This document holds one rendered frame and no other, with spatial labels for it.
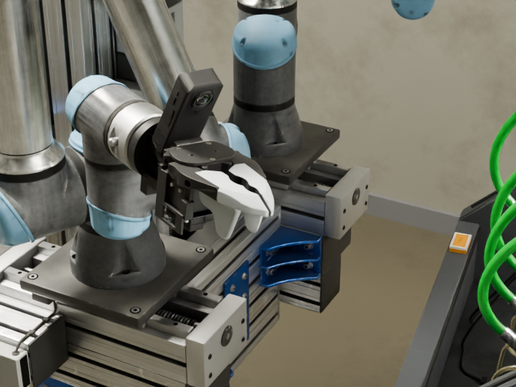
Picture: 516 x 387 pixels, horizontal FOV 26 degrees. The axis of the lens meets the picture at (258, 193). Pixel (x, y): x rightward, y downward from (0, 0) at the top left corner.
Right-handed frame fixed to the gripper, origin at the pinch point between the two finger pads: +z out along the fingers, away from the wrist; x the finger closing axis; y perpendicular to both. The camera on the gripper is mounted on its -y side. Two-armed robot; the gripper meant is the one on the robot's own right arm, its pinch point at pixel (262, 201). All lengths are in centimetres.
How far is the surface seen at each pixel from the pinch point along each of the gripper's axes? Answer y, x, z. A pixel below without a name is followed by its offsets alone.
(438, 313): 43, -60, -25
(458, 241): 39, -77, -37
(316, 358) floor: 130, -128, -120
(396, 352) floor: 127, -148, -109
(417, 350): 44, -51, -19
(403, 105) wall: 77, -193, -166
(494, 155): 13, -59, -19
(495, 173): 16, -59, -19
